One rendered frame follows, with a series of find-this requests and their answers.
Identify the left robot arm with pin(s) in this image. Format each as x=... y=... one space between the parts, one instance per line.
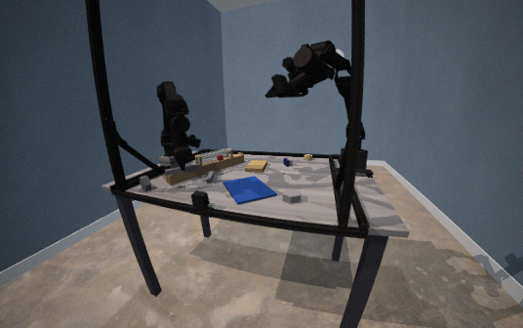
x=172 y=104

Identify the tan flat wooden board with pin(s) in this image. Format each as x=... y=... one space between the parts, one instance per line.
x=256 y=166

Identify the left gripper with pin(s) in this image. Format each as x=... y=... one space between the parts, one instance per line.
x=180 y=151

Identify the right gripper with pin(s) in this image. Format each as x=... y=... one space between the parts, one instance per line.
x=298 y=83

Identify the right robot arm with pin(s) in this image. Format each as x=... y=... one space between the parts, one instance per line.
x=305 y=61

